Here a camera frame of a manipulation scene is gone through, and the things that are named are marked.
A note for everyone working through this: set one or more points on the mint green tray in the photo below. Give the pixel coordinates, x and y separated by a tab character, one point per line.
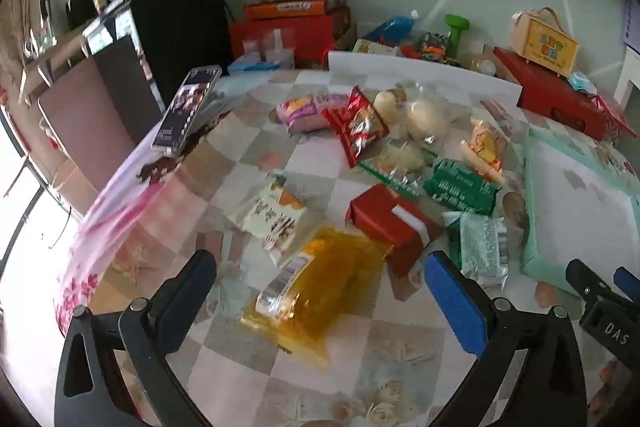
575	187

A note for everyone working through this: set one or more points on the blue tissue pack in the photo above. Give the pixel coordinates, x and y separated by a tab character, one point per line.
250	67

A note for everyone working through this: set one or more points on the large red gift box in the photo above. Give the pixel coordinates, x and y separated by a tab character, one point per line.
550	97

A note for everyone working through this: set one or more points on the light blue wipes pack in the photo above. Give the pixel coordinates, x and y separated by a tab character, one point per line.
580	83

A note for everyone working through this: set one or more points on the white foam board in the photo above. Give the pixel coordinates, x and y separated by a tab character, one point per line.
450	74

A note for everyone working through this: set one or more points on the white shelf unit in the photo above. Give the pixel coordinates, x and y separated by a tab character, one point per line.
630	77

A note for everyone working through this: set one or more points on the glass pitcher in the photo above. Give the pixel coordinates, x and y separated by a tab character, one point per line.
47	14

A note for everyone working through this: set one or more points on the dark green snack packet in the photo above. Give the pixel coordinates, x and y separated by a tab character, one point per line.
457	184

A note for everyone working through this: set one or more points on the smartphone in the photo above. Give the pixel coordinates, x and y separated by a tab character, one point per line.
185	112

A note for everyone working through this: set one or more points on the pile of colourful toys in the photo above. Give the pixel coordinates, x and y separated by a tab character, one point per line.
432	44

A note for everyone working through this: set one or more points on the dark brown box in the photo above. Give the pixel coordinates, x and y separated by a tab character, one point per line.
334	2

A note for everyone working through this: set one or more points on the red packet with white stripe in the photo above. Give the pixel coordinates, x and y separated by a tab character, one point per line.
385	212

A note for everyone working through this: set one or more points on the orange and yellow snack packet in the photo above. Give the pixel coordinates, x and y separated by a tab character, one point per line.
482	144

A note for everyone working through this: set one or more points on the blue plastic bottle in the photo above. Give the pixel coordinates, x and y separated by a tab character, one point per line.
395	29

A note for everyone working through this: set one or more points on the black cabinet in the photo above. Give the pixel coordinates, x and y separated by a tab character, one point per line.
175	27

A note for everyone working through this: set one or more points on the small yellow cake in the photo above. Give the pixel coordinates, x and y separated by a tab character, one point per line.
386	103

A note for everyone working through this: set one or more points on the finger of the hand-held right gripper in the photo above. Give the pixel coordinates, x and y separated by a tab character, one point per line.
587	282
630	284

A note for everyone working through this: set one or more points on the white and orange snack packet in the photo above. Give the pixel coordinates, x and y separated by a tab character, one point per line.
272	217

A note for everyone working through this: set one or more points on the person's right hand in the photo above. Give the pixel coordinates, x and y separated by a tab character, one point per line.
609	372

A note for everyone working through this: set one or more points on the orange flat box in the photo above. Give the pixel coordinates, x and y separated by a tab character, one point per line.
285	7

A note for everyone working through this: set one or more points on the brown cardboard box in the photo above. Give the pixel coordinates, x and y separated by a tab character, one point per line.
345	39

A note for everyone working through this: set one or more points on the pink snack packet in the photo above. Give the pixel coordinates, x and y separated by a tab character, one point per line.
300	112

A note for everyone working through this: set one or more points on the clear plastic box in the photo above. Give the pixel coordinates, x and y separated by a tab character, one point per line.
277	49

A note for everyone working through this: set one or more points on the plain red box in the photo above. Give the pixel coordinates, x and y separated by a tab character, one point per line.
300	32

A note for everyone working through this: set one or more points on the green dumbbell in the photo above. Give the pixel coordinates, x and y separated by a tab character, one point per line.
457	32

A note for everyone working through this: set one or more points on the clear noodle packet green trim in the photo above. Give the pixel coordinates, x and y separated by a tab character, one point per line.
400	157

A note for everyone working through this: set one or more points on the white and yellow card box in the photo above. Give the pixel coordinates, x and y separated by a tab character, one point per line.
372	47

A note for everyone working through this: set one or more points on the green and white snack packet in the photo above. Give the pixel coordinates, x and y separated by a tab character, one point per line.
480	247

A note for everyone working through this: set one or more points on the bread bun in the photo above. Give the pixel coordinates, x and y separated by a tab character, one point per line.
425	119

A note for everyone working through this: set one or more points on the black appliance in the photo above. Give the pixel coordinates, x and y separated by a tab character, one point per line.
80	9

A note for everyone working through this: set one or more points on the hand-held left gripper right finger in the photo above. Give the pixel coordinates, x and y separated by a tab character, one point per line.
455	302

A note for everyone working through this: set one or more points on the clear yellow snack bag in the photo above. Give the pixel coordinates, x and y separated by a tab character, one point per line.
340	272

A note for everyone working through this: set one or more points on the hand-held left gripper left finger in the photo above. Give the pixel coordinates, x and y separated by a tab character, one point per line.
192	279

